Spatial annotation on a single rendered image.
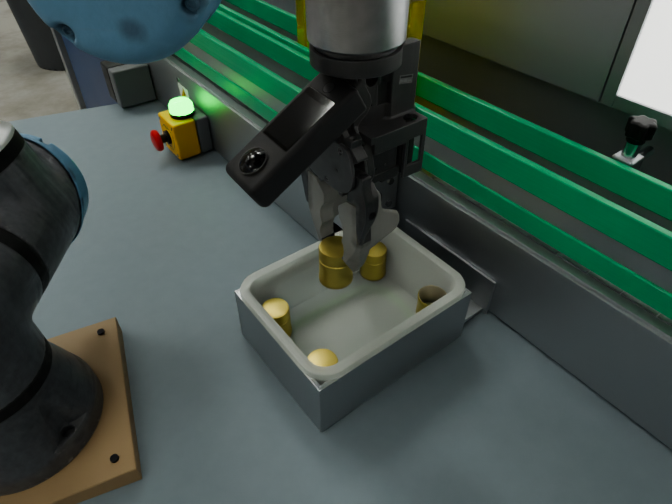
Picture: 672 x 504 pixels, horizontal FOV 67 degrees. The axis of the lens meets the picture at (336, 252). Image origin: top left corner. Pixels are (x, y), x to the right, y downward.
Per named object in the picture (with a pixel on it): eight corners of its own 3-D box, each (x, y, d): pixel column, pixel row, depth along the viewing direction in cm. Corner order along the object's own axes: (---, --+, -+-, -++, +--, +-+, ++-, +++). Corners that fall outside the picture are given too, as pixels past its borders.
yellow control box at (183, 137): (214, 151, 98) (208, 115, 93) (178, 164, 95) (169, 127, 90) (198, 137, 102) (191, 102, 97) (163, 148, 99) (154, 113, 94)
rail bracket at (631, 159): (639, 213, 63) (689, 112, 54) (608, 234, 60) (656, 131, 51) (609, 198, 65) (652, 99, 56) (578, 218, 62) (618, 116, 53)
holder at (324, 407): (489, 315, 67) (502, 272, 62) (320, 432, 55) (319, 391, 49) (401, 247, 77) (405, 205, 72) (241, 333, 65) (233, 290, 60)
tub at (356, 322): (464, 333, 64) (476, 284, 58) (320, 433, 54) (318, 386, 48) (374, 259, 75) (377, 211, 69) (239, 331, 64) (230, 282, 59)
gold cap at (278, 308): (257, 334, 62) (253, 310, 59) (275, 316, 64) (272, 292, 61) (279, 348, 61) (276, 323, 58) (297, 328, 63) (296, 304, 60)
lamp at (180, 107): (199, 115, 93) (196, 99, 91) (176, 122, 91) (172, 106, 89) (188, 106, 96) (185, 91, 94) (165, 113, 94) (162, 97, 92)
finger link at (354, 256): (409, 263, 51) (407, 180, 46) (362, 288, 48) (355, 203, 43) (388, 250, 53) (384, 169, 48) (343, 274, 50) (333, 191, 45)
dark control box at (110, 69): (158, 101, 114) (148, 64, 109) (123, 111, 111) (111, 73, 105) (144, 88, 119) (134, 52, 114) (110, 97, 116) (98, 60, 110)
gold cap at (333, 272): (332, 294, 51) (331, 263, 48) (312, 275, 54) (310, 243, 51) (359, 280, 53) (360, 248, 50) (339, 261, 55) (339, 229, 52)
